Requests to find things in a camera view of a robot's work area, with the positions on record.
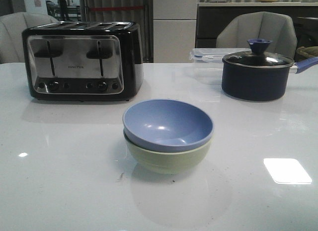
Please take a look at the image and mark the red barrier tape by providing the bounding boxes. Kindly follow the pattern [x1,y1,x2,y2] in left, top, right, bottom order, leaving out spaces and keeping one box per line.
[89,5,145,11]

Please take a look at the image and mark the beige armchair right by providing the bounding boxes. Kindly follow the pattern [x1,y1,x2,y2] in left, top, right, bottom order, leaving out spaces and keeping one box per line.
[216,11,297,58]

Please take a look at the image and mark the dark kitchen counter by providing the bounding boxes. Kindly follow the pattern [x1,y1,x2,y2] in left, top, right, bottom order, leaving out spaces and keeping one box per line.
[195,2,318,48]

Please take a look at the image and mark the dark blue saucepan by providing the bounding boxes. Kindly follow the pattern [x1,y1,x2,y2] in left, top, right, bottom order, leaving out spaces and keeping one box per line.
[222,57,318,101]

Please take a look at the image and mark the clear plastic storage container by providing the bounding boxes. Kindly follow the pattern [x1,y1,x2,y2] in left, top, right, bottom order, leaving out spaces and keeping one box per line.
[189,48,250,85]

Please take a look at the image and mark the person in dark clothes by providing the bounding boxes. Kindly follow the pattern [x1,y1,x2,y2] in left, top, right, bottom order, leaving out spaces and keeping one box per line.
[58,0,70,21]

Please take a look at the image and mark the white cabinet column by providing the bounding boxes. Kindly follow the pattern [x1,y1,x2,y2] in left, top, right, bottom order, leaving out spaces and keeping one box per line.
[153,0,198,63]

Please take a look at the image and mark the black and steel toaster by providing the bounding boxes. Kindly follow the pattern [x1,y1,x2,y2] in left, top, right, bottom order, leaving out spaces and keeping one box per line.
[22,21,144,101]

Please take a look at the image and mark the blue bowl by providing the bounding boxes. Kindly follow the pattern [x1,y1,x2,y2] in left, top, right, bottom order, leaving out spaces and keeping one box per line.
[122,99,214,153]

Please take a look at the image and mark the glass pot lid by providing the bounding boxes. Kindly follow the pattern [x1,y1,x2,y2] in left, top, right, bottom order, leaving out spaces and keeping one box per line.
[222,38,294,68]

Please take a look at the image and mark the green bowl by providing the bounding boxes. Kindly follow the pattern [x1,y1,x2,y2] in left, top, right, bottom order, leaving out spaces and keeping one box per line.
[124,135,213,174]

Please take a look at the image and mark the beige armchair left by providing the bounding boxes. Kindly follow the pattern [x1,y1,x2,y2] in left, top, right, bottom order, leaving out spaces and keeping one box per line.
[0,12,58,64]

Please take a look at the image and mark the beige armchair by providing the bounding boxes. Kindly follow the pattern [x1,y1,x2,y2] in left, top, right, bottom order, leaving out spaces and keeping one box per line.
[216,11,297,58]
[0,12,58,64]

